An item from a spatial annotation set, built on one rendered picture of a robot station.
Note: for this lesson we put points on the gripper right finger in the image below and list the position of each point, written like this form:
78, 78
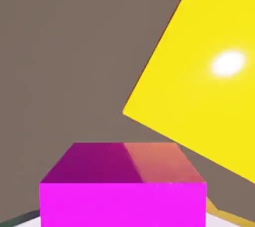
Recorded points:
219, 220

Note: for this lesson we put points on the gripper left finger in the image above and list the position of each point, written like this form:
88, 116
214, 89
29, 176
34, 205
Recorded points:
29, 220

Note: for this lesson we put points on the small magenta cube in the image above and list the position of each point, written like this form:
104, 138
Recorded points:
123, 203

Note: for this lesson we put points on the large yellow box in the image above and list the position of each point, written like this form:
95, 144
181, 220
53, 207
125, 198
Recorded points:
199, 91

